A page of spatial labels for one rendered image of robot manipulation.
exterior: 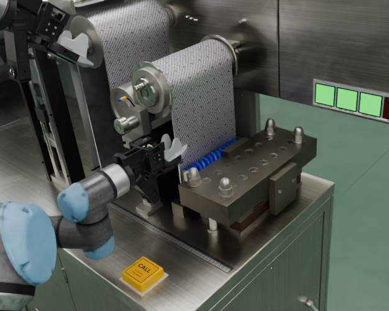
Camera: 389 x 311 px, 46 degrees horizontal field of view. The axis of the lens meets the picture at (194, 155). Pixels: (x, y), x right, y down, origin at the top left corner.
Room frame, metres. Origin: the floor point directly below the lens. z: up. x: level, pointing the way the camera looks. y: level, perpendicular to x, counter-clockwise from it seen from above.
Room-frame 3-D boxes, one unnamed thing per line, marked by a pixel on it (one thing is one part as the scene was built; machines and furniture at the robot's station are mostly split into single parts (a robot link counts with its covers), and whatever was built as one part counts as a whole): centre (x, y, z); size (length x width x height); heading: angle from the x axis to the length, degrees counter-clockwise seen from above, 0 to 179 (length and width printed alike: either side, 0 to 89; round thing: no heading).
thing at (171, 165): (0.99, 0.07, 1.09); 0.09 x 0.05 x 0.02; 133
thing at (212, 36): (1.26, -0.09, 1.25); 0.15 x 0.01 x 0.15; 44
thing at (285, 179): (1.01, -0.22, 0.97); 0.10 x 0.03 x 0.11; 134
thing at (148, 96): (1.08, 0.10, 1.25); 0.07 x 0.02 x 0.07; 44
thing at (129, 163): (0.96, 0.13, 1.12); 0.12 x 0.08 x 0.09; 134
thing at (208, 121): (1.12, -0.04, 1.11); 0.23 x 0.01 x 0.18; 134
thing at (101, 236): (0.86, 0.26, 1.01); 0.11 x 0.08 x 0.11; 80
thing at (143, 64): (1.08, 0.09, 1.25); 0.15 x 0.01 x 0.15; 44
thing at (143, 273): (0.81, 0.15, 0.91); 0.07 x 0.07 x 0.02; 44
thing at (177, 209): (1.12, -0.04, 0.92); 0.28 x 0.04 x 0.04; 134
